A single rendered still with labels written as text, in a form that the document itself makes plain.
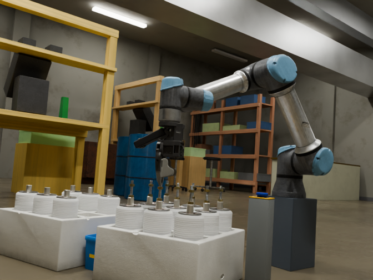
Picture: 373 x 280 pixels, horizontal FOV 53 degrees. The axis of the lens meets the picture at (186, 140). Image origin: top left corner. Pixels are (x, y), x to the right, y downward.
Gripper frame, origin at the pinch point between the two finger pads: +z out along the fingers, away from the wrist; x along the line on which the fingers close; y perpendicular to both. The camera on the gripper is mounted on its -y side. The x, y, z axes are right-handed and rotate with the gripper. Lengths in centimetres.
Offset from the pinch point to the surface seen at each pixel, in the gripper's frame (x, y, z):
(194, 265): -12.8, 16.1, 22.6
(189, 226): -8.1, 13.0, 12.6
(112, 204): 30.6, -28.2, 12.3
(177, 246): -11.1, 10.4, 18.2
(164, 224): -3.4, 3.9, 13.4
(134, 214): -0.1, -7.6, 11.6
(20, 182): 249, -229, 21
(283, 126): 918, 80, -140
